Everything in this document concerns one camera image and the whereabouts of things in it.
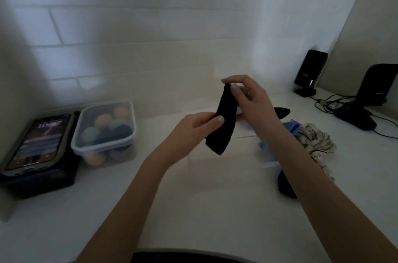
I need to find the person's left hand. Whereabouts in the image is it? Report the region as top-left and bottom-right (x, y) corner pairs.
(151, 113), (225, 171)

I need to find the person's right hand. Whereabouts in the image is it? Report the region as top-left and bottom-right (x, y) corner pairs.
(221, 75), (283, 141)

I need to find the black sock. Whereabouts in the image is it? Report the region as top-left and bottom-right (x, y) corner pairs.
(205, 83), (240, 156)
(273, 107), (298, 200)

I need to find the person's left forearm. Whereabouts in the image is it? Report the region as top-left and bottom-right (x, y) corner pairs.
(75, 153), (175, 263)

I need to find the person's right forearm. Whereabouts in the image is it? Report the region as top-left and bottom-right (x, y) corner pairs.
(264, 129), (398, 263)

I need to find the blue sock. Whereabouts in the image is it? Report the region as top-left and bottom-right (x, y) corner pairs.
(257, 119), (303, 150)

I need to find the small black speaker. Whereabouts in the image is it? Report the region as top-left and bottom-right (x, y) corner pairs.
(294, 49), (329, 98)

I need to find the cream patterned sock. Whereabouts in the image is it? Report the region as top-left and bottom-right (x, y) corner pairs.
(298, 122), (337, 181)

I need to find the pile of colourful sock balls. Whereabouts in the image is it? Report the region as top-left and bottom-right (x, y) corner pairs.
(80, 105), (133, 166)

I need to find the clear plastic lidded container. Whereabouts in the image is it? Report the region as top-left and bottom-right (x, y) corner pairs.
(70, 101), (137, 168)

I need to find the large black speaker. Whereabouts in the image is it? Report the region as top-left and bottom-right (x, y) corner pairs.
(334, 63), (398, 132)

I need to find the smartphone with lit screen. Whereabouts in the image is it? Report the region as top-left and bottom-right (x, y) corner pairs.
(0, 113), (74, 177)

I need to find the black box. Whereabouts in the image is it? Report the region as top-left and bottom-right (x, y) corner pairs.
(0, 111), (82, 200)

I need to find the black cable with green tie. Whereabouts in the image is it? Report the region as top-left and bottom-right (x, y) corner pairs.
(313, 94), (356, 115)

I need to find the thin black cable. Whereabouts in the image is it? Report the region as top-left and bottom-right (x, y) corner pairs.
(370, 111), (398, 140)

